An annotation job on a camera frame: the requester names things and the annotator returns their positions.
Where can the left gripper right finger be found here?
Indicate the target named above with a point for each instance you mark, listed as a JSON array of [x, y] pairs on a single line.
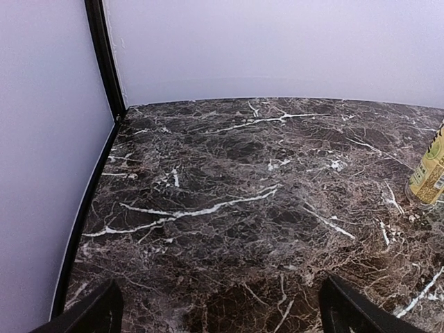
[[344, 309]]

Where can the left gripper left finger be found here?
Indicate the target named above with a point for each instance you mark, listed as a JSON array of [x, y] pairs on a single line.
[[100, 311]]

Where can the yellow tea bottle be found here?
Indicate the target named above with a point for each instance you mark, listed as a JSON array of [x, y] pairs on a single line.
[[425, 185]]

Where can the left black frame post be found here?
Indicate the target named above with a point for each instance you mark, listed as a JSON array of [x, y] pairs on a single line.
[[105, 59]]

